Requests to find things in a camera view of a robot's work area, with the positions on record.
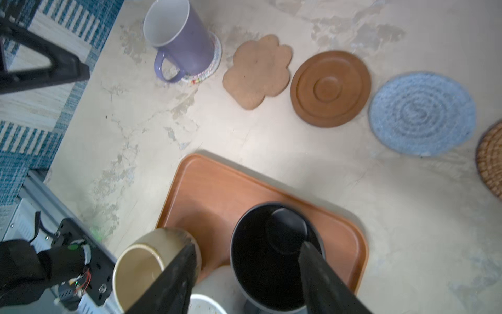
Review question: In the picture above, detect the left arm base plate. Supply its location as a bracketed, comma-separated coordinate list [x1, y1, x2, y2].
[51, 218, 116, 307]

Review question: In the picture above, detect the orange brown serving tray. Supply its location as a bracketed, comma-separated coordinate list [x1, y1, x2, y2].
[157, 154, 369, 293]

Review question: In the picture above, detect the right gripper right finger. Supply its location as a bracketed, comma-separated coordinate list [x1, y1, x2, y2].
[298, 242, 371, 314]

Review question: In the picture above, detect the black mug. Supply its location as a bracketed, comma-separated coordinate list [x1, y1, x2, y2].
[230, 202, 326, 313]

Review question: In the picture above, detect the woven rattan round coaster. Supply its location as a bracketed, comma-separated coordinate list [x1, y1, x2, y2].
[475, 120, 501, 200]

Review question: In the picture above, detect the blue grey braided coaster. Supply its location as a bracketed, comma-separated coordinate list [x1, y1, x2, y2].
[369, 72, 477, 157]

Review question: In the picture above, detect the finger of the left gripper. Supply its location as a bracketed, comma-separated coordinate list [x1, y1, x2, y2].
[1, 18, 90, 94]

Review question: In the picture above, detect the beige cream mug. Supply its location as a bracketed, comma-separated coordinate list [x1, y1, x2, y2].
[112, 228, 201, 313]

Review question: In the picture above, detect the paw shaped cork coaster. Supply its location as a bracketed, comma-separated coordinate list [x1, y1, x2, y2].
[222, 34, 293, 111]

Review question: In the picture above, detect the multicolour woven round coaster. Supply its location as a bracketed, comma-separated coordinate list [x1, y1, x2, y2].
[181, 31, 223, 85]

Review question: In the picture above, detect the round brown wooden coaster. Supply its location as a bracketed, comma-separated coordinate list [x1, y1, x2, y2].
[290, 51, 371, 128]

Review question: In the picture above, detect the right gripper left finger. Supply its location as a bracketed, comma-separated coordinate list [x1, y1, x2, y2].
[126, 243, 197, 314]

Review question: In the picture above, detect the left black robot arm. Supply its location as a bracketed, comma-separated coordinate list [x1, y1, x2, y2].
[1, 18, 92, 307]

